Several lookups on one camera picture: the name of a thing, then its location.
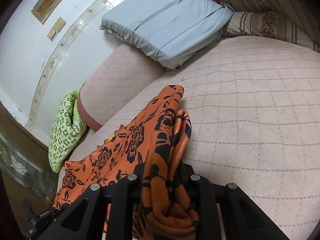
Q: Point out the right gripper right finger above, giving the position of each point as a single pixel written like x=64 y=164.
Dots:
x=225 y=211

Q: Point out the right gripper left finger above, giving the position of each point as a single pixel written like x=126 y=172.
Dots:
x=100 y=212

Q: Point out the orange black floral garment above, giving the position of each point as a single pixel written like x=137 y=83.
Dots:
x=157 y=138

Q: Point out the brown wooden wardrobe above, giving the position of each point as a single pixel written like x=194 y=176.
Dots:
x=29 y=182

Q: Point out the green white patterned pillow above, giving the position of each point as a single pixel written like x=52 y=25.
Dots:
x=66 y=132

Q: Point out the pink quilted bedspread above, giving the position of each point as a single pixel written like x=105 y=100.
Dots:
x=254 y=109

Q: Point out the pink quilted bolster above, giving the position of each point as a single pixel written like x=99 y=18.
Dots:
x=121 y=77

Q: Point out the beige striped pillow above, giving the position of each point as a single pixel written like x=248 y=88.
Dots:
x=268 y=24

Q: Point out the light blue pillow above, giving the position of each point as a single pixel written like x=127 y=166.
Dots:
x=168 y=31

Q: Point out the small wall plaque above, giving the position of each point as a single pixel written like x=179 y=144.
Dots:
x=52 y=34
x=59 y=24

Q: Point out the large framed wall picture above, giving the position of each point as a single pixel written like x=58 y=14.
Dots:
x=43 y=9

